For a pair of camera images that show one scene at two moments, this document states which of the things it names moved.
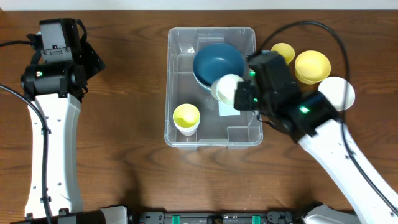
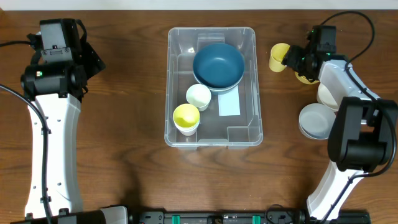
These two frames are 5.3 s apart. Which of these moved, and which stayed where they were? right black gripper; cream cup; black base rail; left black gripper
Moved: right black gripper; cream cup
Stayed: black base rail; left black gripper
